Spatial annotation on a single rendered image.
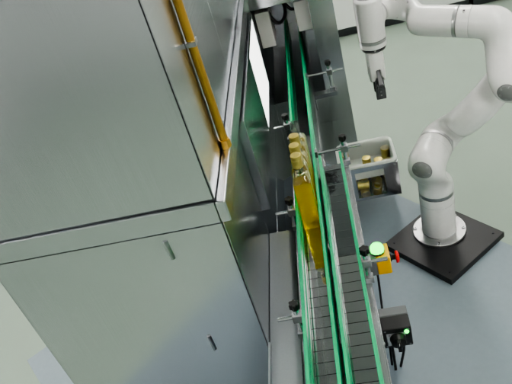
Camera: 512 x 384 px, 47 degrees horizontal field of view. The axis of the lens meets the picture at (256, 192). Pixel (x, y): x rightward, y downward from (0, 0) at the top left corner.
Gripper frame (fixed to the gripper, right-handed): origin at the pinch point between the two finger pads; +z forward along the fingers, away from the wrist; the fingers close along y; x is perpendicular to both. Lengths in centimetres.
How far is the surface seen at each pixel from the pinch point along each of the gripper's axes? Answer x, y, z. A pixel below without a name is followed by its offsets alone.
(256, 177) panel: -44, 25, 8
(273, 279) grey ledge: -44, 47, 31
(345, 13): 9, -365, 112
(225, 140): -43, 51, -23
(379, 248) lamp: -10, 38, 34
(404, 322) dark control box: -8, 68, 35
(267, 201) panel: -42, 25, 18
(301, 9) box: -22, -100, 3
